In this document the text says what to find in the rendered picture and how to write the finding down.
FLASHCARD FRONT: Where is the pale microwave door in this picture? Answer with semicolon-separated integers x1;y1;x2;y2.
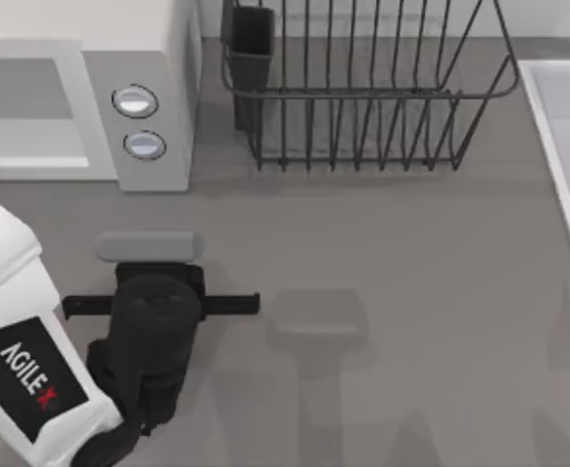
0;50;122;184

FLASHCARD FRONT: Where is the dark wire dish rack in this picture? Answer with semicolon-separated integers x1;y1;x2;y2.
219;0;520;173

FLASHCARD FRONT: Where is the pale microwave oven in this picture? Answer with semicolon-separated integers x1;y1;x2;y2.
0;37;204;194

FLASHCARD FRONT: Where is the dark cutlery holder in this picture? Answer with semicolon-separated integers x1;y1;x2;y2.
220;3;277;133

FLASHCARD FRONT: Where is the pale grey rounded box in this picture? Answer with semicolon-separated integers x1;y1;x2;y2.
93;232;205;264

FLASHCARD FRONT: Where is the silver microwave knob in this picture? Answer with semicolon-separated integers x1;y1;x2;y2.
123;129;168;162
111;83;160;120

